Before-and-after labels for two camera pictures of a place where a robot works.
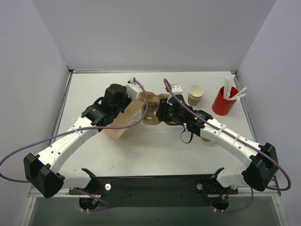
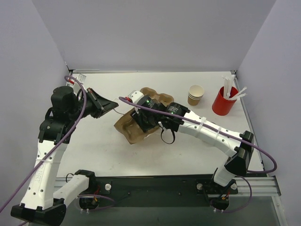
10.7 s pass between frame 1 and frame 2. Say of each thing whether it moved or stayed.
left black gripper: moved
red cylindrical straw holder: stayed
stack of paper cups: stayed
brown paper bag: moved
